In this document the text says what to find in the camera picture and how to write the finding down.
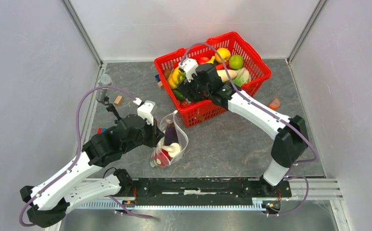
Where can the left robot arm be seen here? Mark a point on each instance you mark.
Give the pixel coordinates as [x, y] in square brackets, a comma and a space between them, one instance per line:
[49, 202]

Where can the clear zip top bag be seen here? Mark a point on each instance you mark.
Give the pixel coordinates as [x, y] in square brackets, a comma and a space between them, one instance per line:
[183, 138]

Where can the green lime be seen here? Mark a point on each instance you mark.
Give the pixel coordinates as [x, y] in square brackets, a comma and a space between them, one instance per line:
[236, 62]

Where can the yellow lemon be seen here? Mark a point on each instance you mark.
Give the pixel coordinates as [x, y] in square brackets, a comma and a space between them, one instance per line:
[222, 53]

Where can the red chili pepper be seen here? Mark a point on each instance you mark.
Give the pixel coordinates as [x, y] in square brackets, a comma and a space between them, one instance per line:
[222, 67]

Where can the white long squash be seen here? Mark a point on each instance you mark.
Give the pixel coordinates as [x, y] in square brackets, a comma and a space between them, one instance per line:
[225, 74]

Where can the red blue toy brick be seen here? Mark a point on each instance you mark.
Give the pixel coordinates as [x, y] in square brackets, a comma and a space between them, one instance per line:
[101, 130]

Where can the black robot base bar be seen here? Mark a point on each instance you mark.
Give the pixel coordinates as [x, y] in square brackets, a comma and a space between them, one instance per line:
[202, 191]

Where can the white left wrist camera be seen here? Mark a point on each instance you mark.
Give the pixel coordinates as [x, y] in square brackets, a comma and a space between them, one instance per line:
[145, 110]

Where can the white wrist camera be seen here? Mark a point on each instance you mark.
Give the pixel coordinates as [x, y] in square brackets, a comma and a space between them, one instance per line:
[188, 66]
[145, 110]

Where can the black mini tripod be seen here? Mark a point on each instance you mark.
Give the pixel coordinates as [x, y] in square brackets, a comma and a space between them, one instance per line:
[111, 108]

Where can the white garlic bulb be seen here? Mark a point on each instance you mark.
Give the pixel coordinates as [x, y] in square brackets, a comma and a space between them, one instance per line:
[173, 150]

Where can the brown kiwi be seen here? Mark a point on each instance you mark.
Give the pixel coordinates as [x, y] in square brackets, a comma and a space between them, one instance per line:
[167, 73]

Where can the orange slice toy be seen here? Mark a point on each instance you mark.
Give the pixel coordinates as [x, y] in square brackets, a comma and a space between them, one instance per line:
[275, 104]

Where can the red plastic basket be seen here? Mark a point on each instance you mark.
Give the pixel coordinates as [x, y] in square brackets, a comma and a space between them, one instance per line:
[205, 109]

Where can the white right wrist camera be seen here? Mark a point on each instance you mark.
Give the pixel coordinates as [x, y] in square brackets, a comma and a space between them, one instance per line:
[188, 66]

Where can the red apple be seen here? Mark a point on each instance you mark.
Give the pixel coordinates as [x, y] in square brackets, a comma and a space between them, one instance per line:
[202, 60]
[160, 158]

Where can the purple eggplant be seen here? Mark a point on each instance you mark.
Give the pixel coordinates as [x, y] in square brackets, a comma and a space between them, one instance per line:
[170, 135]

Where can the small wooden block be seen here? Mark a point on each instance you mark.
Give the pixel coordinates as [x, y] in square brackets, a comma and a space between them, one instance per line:
[119, 100]

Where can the dark green cucumber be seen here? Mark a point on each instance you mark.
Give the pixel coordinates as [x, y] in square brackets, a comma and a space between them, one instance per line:
[178, 95]

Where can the yellow banana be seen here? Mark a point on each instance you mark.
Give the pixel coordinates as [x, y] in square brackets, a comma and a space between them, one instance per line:
[211, 60]
[176, 77]

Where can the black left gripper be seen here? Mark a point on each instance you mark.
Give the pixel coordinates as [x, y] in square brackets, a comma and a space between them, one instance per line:
[156, 134]

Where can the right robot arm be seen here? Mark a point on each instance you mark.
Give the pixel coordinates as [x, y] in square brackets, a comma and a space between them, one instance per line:
[289, 135]

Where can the pale green cabbage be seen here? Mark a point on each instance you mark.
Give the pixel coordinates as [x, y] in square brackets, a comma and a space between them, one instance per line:
[243, 77]

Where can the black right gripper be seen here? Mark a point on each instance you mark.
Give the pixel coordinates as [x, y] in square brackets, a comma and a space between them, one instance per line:
[187, 86]

